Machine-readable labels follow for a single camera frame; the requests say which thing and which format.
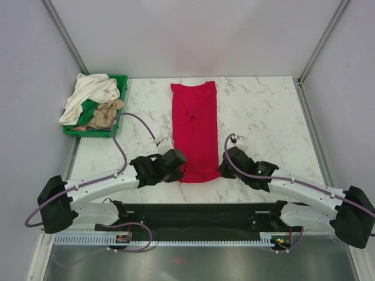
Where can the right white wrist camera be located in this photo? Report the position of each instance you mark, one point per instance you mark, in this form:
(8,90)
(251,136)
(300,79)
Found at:
(239,142)

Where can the red t shirt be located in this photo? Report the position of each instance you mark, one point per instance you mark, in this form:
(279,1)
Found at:
(195,130)

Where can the green t shirt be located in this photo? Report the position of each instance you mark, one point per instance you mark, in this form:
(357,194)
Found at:
(88,107)

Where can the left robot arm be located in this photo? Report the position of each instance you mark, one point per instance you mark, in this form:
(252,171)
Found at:
(67,203)

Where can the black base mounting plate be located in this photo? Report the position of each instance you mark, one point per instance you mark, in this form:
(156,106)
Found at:
(227,222)

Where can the right aluminium frame post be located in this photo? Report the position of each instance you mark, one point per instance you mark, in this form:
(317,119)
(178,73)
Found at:
(333,22)

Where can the aluminium frame post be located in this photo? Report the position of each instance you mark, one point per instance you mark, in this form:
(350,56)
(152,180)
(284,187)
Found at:
(333,22)
(64,35)

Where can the beige tan t shirt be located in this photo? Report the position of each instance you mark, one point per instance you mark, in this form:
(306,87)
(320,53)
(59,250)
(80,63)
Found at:
(103,115)

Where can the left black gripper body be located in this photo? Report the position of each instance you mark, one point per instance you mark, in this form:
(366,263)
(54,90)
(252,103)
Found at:
(171,177)

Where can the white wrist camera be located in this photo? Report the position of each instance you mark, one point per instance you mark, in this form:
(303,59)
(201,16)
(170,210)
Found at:
(163,145)
(239,142)

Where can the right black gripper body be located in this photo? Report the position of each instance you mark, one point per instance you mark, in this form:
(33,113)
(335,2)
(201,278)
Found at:
(225,172)

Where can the cream white t shirt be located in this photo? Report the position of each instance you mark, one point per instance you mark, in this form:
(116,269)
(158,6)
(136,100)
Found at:
(97,87)

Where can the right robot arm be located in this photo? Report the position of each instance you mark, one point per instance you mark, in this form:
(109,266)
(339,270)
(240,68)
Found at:
(322,199)

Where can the aluminium front rail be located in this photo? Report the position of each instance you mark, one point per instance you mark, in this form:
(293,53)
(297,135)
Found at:
(203,222)

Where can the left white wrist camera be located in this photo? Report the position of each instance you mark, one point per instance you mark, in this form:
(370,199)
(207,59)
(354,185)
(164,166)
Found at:
(163,145)

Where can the left aluminium frame post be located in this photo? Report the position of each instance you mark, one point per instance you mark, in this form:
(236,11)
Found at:
(64,35)

